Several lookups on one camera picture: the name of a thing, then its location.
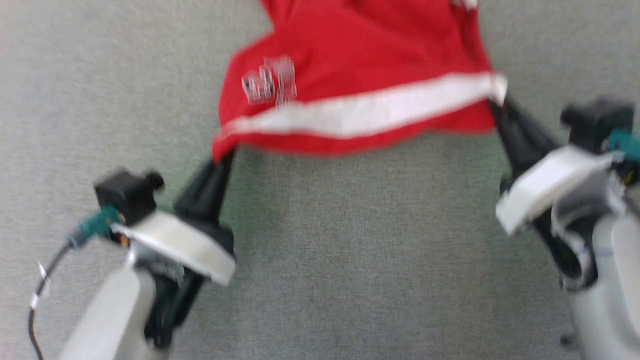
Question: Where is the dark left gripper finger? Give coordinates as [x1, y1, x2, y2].
[174, 154, 226, 225]
[212, 149, 237, 227]

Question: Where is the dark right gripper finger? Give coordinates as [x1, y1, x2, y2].
[487, 99, 538, 170]
[495, 96, 562, 159]

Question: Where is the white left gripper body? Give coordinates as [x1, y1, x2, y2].
[111, 210, 237, 287]

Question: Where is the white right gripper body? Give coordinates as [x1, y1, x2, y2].
[495, 145, 621, 237]

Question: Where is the red garment with white stripe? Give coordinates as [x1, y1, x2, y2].
[210, 0, 509, 159]

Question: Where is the grey fabric sofa seat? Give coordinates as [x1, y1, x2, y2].
[0, 0, 640, 360]

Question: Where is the teal right camera connector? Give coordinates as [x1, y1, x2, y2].
[606, 128, 640, 163]

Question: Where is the teal camera connector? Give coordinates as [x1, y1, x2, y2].
[66, 206, 122, 249]
[606, 128, 640, 163]

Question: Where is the teal left camera connector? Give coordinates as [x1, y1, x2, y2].
[66, 206, 122, 249]

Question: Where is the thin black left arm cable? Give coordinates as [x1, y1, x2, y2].
[27, 241, 75, 360]

